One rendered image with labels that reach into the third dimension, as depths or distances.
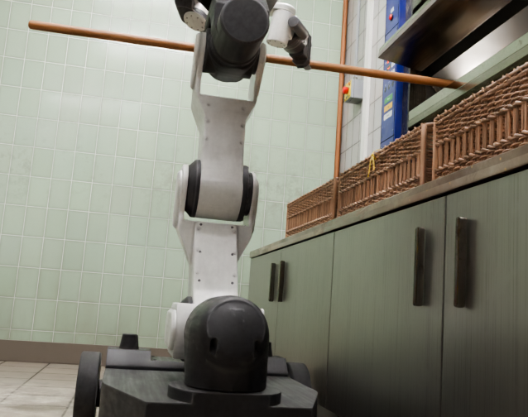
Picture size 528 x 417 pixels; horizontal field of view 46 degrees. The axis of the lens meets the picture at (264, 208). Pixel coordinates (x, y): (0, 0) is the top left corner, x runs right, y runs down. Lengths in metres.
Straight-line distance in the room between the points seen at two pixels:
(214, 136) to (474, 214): 0.75
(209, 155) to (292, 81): 2.07
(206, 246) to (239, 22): 0.51
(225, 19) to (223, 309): 0.65
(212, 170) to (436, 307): 0.67
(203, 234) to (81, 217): 1.84
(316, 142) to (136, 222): 1.06
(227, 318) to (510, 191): 0.52
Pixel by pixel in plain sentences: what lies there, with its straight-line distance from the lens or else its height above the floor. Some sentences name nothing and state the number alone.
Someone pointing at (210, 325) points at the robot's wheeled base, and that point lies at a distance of 1.13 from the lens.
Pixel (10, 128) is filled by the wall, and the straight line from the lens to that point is 3.42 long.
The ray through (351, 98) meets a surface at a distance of 3.25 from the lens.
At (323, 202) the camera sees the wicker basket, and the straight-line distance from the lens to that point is 1.96.
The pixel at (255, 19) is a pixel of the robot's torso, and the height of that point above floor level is 0.97.
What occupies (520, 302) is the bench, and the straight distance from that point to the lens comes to 0.90.
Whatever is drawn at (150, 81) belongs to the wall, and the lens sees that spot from 3.44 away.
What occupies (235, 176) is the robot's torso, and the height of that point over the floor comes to 0.64.
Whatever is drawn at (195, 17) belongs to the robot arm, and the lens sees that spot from 2.01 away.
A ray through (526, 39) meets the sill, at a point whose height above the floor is 1.16.
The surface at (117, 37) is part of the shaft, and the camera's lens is 2.19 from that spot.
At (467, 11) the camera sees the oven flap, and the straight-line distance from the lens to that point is 2.33.
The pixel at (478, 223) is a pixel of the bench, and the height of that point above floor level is 0.49.
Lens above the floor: 0.34
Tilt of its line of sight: 9 degrees up
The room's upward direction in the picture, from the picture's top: 4 degrees clockwise
